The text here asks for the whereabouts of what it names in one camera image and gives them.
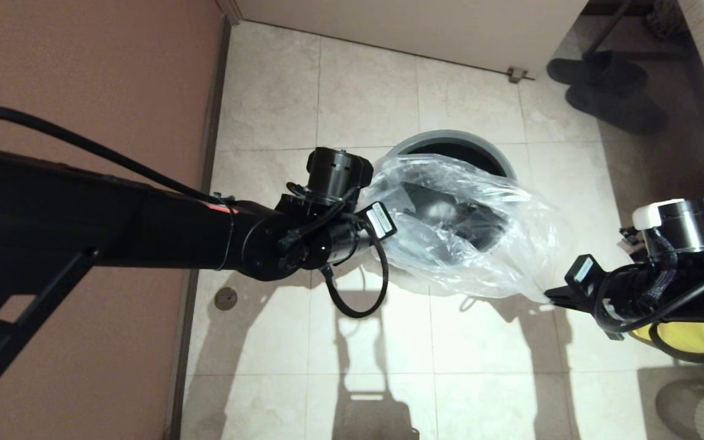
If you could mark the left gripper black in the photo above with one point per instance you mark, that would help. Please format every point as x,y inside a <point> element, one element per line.
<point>349,241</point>

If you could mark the white door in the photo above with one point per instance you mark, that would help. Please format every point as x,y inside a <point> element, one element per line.
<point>419,24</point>

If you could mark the dark slanted pole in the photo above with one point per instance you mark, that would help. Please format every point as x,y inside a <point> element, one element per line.
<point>608,27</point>

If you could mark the black slipper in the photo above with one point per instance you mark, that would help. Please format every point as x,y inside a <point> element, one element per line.
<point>596,72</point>
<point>621,110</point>

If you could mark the metal door stop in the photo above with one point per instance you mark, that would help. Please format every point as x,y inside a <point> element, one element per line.
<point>516,76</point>

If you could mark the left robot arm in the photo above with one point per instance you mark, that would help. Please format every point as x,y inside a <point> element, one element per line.
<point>83,232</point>

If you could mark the clear plastic trash bag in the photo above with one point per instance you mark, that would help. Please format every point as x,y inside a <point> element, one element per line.
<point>511,244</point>

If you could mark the round metal floor plug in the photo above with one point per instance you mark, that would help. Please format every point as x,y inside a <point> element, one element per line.
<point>225,299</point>

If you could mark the dark mop head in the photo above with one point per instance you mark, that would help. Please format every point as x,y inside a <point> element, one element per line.
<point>663,18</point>

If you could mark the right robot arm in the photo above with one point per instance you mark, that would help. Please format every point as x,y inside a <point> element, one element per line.
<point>682,226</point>

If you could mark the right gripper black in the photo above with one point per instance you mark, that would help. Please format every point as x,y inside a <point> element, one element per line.
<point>624,296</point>

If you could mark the grey round trash bin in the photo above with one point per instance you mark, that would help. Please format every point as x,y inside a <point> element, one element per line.
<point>450,137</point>

